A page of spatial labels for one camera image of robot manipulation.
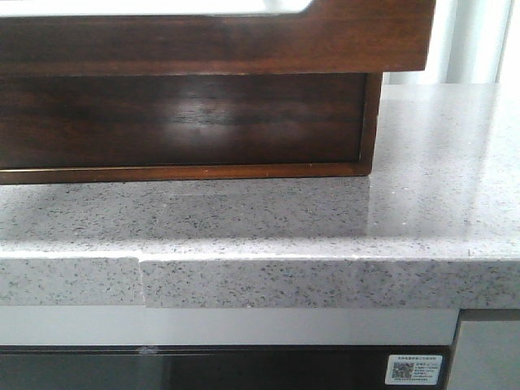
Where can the wooden drawer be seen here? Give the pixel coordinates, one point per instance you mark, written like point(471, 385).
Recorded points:
point(327, 37)
point(243, 118)

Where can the dark wooden drawer cabinet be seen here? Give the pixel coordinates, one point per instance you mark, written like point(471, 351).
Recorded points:
point(371, 122)

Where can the white QR code sticker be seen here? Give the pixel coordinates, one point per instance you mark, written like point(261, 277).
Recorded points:
point(413, 369)

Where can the grey cabinet door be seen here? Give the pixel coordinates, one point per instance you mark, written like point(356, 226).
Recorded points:
point(486, 350)

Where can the black glass appliance door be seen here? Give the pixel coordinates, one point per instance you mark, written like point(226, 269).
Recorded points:
point(208, 367)

